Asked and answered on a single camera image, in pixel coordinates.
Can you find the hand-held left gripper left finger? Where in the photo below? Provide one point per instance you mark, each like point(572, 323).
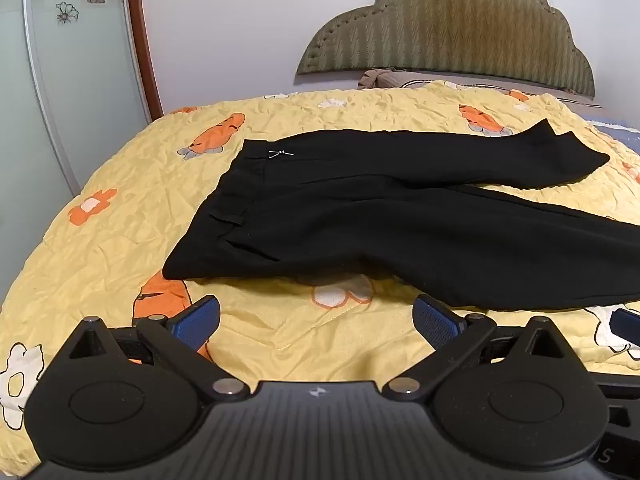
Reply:
point(197, 317)

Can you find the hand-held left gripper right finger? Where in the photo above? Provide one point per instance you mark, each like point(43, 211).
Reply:
point(437, 322)

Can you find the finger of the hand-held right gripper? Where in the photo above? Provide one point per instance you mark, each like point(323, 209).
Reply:
point(627, 327)

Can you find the black pants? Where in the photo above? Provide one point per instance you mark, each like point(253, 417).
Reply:
point(350, 210)

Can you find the yellow carrot print blanket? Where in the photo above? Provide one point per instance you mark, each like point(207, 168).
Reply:
point(300, 330)

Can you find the brown pillow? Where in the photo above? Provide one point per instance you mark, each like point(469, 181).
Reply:
point(372, 78)

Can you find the frosted glass flower door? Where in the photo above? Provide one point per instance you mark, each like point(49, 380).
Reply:
point(75, 85)

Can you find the olive padded headboard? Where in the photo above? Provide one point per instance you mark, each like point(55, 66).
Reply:
point(450, 25)

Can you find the brown wooden door frame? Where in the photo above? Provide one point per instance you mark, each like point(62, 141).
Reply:
point(145, 50)

